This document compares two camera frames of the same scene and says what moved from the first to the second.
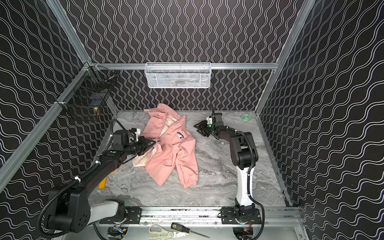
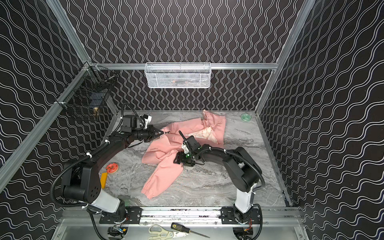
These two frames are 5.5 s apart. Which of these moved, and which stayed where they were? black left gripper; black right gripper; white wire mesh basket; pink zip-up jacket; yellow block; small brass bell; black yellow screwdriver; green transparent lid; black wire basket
Moved: black left gripper; pink zip-up jacket; black right gripper
Stayed: white wire mesh basket; small brass bell; green transparent lid; black wire basket; yellow block; black yellow screwdriver
